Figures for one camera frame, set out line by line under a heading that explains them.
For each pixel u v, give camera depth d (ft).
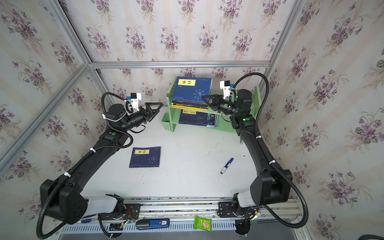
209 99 2.19
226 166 2.89
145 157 3.03
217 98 2.02
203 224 2.26
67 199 1.25
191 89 2.33
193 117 3.15
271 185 1.34
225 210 2.40
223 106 2.05
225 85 2.11
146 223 2.17
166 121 3.39
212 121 3.14
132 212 2.40
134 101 2.13
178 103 2.69
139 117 2.09
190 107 2.66
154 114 2.01
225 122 2.16
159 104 2.13
